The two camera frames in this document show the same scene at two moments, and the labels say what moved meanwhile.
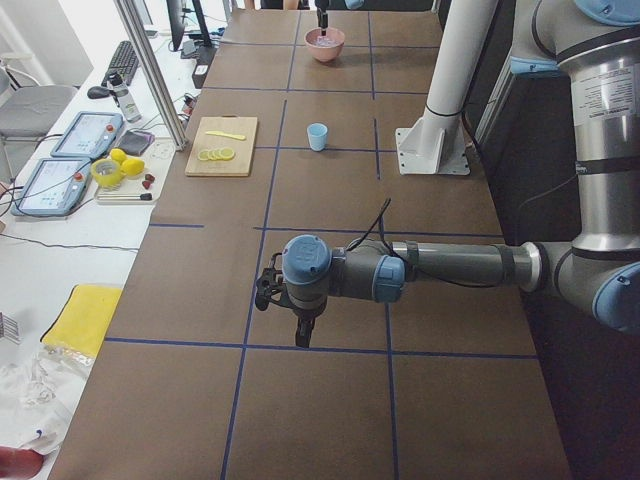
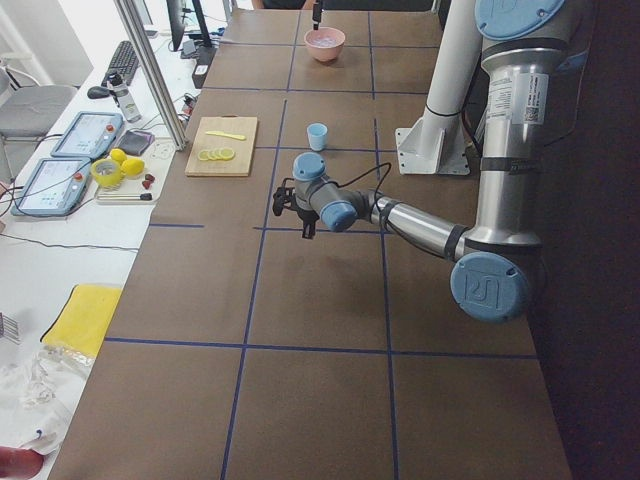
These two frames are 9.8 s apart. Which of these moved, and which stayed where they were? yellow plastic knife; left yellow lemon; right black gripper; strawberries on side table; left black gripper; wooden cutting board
Moved: right black gripper; left black gripper
Stayed: wooden cutting board; yellow plastic knife; strawberries on side table; left yellow lemon
